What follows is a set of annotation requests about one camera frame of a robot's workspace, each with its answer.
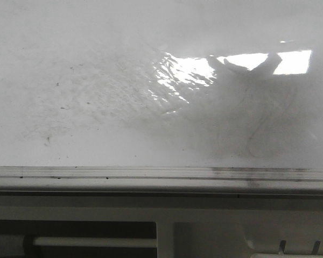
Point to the white whiteboard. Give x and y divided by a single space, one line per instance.
161 83

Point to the white base structure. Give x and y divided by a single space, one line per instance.
183 226

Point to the white horizontal rod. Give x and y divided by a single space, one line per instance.
94 242

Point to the aluminium whiteboard frame rail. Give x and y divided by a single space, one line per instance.
166 180

